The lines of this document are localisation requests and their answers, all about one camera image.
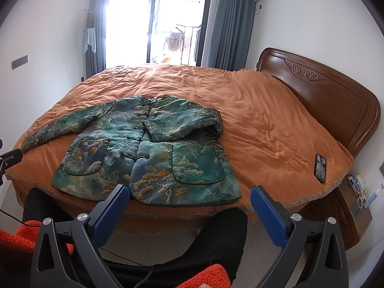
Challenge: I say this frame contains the green landscape print padded jacket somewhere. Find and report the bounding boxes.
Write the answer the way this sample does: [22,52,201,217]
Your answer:
[21,95,241,207]

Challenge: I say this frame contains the orange fluffy slipper left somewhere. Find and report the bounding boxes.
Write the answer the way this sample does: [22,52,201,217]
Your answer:
[0,220,74,257]

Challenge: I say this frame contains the orange fluffy slipper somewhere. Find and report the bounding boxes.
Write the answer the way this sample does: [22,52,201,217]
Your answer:
[178,264,231,288]
[0,220,74,257]

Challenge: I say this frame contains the wooden bedside table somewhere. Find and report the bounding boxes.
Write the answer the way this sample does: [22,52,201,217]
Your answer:
[299,176,372,250]

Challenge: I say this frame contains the black smartphone on bed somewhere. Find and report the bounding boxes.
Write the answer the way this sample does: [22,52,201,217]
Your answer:
[314,153,326,184]

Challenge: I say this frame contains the black trousers of operator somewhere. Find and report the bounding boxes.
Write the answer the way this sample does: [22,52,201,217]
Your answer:
[0,186,249,288]

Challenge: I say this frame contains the orange fluffy slipper right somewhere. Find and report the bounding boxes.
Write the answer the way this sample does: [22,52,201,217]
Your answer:
[178,264,231,288]

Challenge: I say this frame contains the left grey-blue curtain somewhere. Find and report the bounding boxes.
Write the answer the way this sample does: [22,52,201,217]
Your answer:
[84,0,109,78]

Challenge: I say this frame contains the grey-blue curtain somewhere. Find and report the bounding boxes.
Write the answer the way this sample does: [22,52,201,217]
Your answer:
[84,0,109,78]
[206,0,256,71]

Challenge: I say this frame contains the orange bed duvet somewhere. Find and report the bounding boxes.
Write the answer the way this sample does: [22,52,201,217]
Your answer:
[6,64,354,220]

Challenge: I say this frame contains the white cloth on coat rack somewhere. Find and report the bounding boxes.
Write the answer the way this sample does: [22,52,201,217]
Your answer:
[84,27,97,53]

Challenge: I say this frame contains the carved wooden headboard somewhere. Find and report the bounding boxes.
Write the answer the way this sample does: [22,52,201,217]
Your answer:
[256,48,381,157]

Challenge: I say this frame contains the black framed glass balcony door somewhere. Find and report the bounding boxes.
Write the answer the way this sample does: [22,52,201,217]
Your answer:
[106,0,211,68]

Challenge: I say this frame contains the hanging laundry on balcony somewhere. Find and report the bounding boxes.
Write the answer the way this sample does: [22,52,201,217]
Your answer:
[163,32,185,51]

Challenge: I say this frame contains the right grey-blue curtain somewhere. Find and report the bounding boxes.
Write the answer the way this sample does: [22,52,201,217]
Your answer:
[206,0,256,71]

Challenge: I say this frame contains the white corded telephone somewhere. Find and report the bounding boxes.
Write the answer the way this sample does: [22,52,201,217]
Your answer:
[352,174,366,210]

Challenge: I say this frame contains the grey wall switch plate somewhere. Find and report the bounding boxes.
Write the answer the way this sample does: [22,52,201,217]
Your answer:
[11,55,29,70]

